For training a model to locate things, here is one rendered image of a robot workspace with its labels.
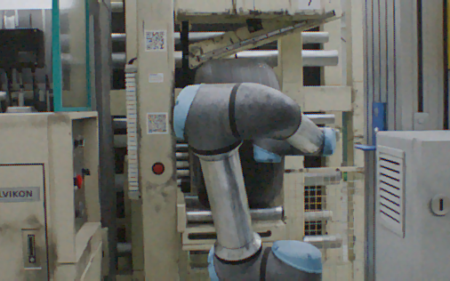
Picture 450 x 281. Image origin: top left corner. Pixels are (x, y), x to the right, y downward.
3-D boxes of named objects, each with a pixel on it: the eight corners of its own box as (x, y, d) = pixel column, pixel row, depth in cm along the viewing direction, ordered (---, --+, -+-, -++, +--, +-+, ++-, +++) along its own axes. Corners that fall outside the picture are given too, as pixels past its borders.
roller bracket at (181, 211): (177, 233, 198) (176, 204, 198) (176, 212, 238) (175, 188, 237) (187, 232, 199) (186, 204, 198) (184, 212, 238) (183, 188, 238)
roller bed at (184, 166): (145, 196, 247) (143, 125, 246) (147, 191, 262) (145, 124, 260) (192, 195, 249) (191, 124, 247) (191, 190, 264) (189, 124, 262)
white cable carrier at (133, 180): (128, 199, 209) (124, 64, 206) (129, 196, 214) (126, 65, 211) (140, 198, 209) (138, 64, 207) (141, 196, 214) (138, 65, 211)
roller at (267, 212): (184, 223, 202) (183, 210, 202) (183, 220, 206) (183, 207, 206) (285, 219, 205) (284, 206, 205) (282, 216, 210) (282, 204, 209)
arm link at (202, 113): (269, 307, 138) (230, 97, 114) (211, 301, 143) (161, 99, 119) (282, 274, 148) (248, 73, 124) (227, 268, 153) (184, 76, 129)
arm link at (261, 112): (290, 74, 113) (338, 123, 158) (236, 76, 117) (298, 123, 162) (287, 133, 111) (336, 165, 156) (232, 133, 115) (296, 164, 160)
